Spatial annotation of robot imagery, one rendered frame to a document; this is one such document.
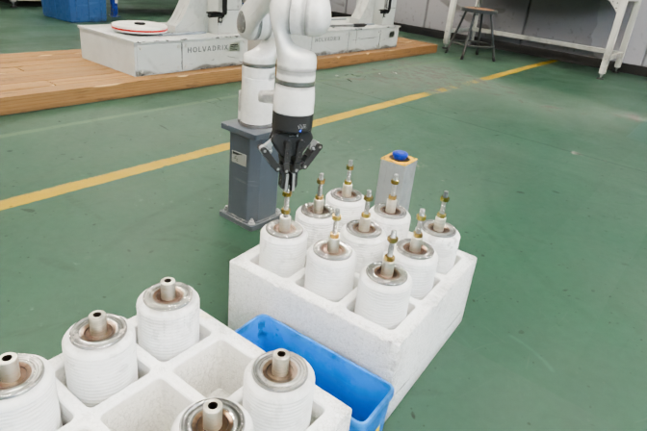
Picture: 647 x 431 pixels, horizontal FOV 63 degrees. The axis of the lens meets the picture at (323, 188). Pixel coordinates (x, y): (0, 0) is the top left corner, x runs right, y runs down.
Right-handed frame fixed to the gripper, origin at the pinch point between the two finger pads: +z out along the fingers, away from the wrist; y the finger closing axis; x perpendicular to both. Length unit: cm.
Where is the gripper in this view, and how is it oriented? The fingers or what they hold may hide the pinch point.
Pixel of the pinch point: (288, 180)
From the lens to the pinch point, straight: 102.4
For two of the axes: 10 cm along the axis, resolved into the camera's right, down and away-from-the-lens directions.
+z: -1.0, 9.1, 4.1
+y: 9.0, -1.0, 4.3
